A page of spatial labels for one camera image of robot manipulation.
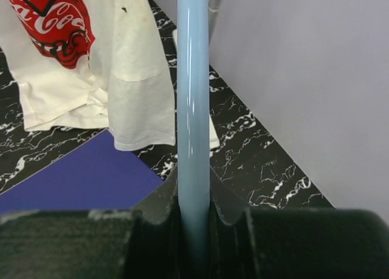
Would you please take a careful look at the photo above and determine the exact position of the metal clothes rack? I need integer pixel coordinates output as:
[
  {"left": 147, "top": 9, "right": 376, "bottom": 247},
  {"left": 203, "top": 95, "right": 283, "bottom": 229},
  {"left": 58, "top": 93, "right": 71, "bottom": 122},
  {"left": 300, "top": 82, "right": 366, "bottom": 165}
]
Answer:
[{"left": 173, "top": 0, "right": 222, "bottom": 156}]

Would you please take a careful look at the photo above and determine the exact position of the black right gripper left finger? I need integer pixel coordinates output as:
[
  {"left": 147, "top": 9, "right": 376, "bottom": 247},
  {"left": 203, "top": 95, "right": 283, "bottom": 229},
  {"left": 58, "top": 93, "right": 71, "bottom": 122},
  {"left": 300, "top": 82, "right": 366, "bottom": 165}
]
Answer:
[{"left": 1, "top": 170, "right": 180, "bottom": 278}]

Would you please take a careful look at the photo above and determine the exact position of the white t shirt red print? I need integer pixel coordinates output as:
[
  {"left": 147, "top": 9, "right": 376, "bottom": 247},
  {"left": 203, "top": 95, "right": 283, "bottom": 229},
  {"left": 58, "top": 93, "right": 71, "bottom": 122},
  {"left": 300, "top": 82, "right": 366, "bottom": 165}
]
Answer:
[{"left": 1, "top": 0, "right": 175, "bottom": 151}]

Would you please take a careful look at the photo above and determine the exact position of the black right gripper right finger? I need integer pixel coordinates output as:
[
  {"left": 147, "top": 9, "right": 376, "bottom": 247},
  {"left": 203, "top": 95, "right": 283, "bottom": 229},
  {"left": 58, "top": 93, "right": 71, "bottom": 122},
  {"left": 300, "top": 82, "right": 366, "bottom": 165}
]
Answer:
[{"left": 209, "top": 172, "right": 388, "bottom": 278}]

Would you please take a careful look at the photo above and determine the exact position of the blue ring binder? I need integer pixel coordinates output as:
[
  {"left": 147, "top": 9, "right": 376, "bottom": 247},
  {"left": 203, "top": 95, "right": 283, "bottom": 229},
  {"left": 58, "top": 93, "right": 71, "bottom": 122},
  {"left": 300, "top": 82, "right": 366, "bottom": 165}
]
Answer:
[{"left": 1, "top": 133, "right": 163, "bottom": 213}]

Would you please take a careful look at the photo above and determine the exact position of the light blue plastic hanger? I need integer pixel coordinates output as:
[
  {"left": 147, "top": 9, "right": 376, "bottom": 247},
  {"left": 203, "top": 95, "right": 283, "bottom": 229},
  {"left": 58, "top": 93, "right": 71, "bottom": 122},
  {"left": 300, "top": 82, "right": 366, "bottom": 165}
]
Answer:
[{"left": 177, "top": 0, "right": 210, "bottom": 278}]

